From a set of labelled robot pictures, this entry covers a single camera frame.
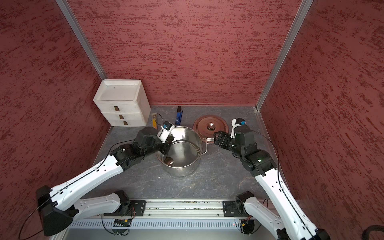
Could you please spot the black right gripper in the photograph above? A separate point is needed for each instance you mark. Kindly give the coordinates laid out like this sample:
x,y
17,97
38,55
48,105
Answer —
x,y
226,136

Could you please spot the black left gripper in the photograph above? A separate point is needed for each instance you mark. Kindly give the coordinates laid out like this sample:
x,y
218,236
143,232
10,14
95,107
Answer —
x,y
167,145

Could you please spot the stainless steel pot lid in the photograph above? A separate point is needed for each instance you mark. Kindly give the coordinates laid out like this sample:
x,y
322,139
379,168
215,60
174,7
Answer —
x,y
207,125

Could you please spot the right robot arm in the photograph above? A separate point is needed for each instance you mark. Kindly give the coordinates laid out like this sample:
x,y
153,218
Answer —
x,y
290,222

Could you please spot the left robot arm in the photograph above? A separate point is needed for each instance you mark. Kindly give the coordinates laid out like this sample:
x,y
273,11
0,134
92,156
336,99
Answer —
x,y
60,205

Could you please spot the orange yellow sachet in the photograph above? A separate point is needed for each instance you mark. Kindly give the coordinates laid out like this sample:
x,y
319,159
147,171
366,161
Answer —
x,y
154,121

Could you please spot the blue black stapler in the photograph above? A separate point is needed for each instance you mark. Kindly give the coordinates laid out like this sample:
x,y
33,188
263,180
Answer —
x,y
179,116

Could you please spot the white three-drawer box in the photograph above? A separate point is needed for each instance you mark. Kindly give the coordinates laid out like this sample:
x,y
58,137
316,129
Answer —
x,y
123,103

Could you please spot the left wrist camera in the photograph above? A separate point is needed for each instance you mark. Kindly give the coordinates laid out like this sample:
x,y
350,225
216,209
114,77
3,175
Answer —
x,y
167,128

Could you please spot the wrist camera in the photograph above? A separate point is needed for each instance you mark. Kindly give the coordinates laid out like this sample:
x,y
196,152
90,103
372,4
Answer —
x,y
236,123
167,128

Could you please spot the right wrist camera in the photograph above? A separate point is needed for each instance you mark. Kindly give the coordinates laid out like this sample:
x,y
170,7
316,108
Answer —
x,y
236,123

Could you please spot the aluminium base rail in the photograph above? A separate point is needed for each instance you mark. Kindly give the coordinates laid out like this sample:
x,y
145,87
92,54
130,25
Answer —
x,y
162,209

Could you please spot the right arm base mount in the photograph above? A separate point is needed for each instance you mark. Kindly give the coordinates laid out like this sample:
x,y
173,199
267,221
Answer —
x,y
236,208

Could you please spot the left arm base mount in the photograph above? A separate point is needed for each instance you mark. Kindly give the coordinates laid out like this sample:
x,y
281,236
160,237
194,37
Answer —
x,y
133,208

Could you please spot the white vented cable duct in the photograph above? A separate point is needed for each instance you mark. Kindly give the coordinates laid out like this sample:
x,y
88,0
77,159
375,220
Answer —
x,y
158,224

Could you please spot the aluminium right corner post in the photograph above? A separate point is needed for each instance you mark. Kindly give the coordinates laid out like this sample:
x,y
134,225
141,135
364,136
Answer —
x,y
289,40

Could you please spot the aluminium corner post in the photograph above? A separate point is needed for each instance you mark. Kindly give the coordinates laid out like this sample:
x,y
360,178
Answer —
x,y
79,33
289,40

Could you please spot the aluminium left corner post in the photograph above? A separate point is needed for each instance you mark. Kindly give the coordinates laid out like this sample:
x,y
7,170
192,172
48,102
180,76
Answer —
x,y
79,33

